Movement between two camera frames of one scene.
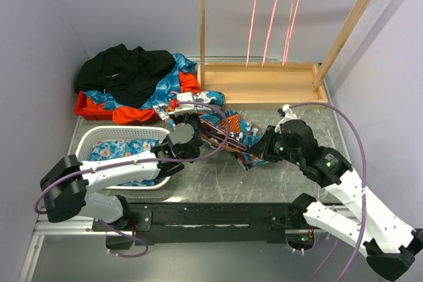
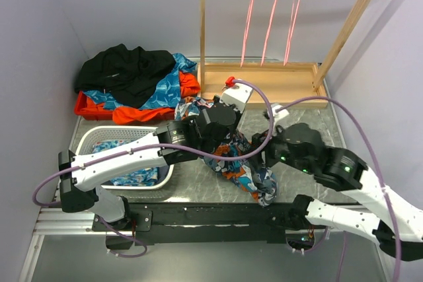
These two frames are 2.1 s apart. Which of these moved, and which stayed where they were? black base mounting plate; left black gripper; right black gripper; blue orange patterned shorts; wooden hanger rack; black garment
Moved: blue orange patterned shorts; left black gripper
Stayed: black base mounting plate; right black gripper; black garment; wooden hanger rack
